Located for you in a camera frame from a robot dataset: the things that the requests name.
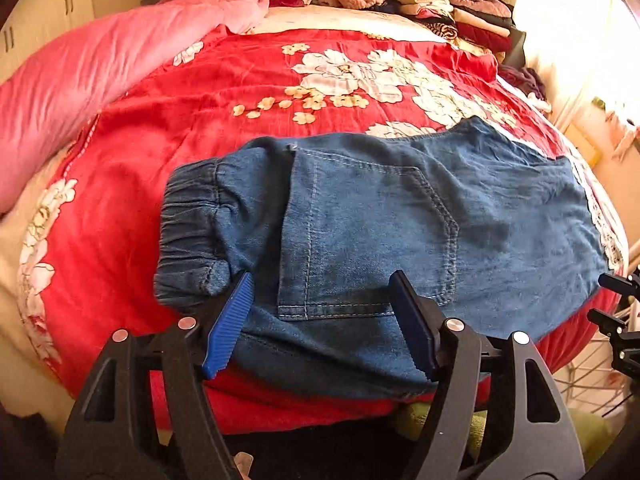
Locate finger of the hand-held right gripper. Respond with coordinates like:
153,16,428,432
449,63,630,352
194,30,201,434
586,308,640,376
597,267,640,306

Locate white curtain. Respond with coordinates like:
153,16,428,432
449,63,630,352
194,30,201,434
515,0,640,128

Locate white wardrobe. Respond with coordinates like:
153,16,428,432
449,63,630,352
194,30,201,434
0,0,96,83

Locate blue denim pants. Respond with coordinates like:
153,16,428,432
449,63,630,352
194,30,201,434
154,116,613,401

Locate white wire rack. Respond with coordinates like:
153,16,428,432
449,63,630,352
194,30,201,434
550,300,640,416

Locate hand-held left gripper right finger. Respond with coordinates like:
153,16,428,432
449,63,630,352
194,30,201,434
390,270,586,480

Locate dark purple garment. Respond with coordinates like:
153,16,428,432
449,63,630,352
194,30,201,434
500,65,546,100

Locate pile of folded clothes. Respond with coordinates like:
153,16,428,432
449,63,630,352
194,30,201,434
385,0,526,61

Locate green fuzzy cloth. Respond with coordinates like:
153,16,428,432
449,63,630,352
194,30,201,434
395,402,616,471

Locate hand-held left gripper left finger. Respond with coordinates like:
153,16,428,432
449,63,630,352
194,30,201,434
60,271,256,480

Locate pink quilt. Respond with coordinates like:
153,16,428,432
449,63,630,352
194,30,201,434
0,0,273,216

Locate red floral blanket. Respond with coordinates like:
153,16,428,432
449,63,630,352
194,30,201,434
17,27,631,436

